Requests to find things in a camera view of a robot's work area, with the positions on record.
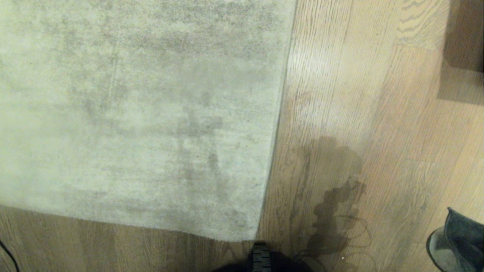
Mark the pale grey rug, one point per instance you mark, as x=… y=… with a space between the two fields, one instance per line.
x=132 y=113

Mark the dark grey cloth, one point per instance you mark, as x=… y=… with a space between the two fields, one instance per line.
x=463 y=241

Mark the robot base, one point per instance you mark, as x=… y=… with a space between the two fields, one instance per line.
x=261 y=260

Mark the dark wooden furniture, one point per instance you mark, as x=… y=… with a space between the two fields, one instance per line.
x=467 y=34

